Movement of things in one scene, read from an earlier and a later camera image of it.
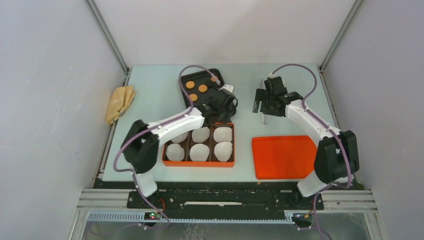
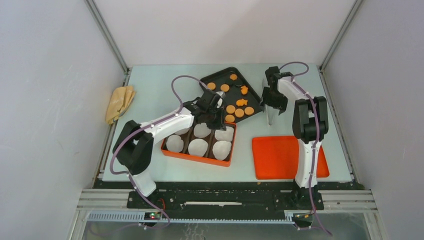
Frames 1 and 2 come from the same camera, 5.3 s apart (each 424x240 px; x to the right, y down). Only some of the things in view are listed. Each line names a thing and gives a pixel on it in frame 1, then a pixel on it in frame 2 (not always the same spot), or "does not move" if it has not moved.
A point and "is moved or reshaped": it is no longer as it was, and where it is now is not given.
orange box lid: [277, 157] does not move
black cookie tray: [202, 86] is moved or reshaped
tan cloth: [121, 98] does not move
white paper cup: [222, 134] does not move
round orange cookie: [190, 84] → [211, 85]
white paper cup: [223, 151] does not move
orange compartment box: [212, 145] is moved or reshaped
